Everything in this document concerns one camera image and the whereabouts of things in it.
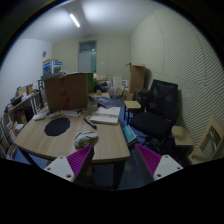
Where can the large brown cardboard box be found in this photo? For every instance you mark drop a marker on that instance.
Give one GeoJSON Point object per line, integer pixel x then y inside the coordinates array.
{"type": "Point", "coordinates": [67, 92]}

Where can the teal book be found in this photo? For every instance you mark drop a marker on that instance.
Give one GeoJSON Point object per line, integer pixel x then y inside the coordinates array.
{"type": "Point", "coordinates": [129, 135]}

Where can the wooden stool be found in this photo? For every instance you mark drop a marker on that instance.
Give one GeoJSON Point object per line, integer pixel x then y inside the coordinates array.
{"type": "Point", "coordinates": [130, 105]}

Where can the black mesh office chair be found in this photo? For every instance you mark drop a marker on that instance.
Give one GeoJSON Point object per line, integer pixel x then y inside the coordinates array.
{"type": "Point", "coordinates": [161, 112]}

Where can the white open book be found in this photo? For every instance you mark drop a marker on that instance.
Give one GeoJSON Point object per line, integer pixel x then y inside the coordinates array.
{"type": "Point", "coordinates": [106, 115]}

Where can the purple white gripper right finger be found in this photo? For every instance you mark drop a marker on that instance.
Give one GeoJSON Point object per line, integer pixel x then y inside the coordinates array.
{"type": "Point", "coordinates": [154, 166]}

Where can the grey door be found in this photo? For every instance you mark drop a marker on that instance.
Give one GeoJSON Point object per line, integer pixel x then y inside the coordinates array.
{"type": "Point", "coordinates": [87, 56]}

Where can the black pen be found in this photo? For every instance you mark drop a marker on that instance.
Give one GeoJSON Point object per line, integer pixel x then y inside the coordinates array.
{"type": "Point", "coordinates": [90, 123]}

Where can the ceiling strip light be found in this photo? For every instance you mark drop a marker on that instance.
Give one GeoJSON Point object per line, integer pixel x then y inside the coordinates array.
{"type": "Point", "coordinates": [74, 20]}

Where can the wooden side shelf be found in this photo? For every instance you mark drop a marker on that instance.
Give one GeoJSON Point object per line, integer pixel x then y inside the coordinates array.
{"type": "Point", "coordinates": [21, 110]}

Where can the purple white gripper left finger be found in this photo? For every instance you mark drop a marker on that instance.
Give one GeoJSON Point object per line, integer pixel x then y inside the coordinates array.
{"type": "Point", "coordinates": [73, 167]}

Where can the black round mouse pad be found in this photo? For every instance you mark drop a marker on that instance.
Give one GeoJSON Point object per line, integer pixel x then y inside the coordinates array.
{"type": "Point", "coordinates": [57, 127]}

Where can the white computer mouse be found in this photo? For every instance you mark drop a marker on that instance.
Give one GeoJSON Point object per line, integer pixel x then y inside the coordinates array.
{"type": "Point", "coordinates": [83, 139]}

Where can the white remote control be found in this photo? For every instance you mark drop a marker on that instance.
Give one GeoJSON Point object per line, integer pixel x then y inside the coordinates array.
{"type": "Point", "coordinates": [55, 114]}

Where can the wooden chair right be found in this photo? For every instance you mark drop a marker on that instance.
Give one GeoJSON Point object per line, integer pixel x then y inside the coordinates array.
{"type": "Point", "coordinates": [211, 145]}

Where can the blue white box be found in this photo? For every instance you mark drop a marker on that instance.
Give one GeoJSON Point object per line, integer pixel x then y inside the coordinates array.
{"type": "Point", "coordinates": [52, 67]}

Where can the tall cardboard box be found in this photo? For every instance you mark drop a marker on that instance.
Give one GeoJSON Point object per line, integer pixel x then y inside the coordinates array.
{"type": "Point", "coordinates": [137, 76]}

